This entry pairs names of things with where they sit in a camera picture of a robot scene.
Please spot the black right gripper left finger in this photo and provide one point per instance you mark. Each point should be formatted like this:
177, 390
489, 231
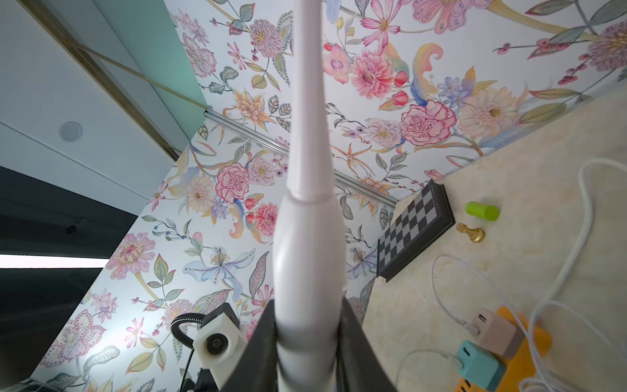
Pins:
257, 369

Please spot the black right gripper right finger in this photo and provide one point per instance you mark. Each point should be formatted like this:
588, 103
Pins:
357, 367

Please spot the teal usb wall charger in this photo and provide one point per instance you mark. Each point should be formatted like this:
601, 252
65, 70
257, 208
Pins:
480, 369

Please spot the pink usb wall charger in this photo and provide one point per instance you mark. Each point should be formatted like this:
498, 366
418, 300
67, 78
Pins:
497, 334

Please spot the orange power strip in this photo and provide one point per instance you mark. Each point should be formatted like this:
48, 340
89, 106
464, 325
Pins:
521, 365

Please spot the black white folding chessboard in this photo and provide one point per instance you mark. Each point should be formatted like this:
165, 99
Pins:
426, 218

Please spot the gold chess pawn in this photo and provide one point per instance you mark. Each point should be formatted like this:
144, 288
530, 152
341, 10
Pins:
476, 235

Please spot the green cylinder block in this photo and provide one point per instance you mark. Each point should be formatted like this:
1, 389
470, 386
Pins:
486, 212

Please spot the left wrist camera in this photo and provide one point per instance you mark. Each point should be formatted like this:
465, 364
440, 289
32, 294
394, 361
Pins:
217, 341

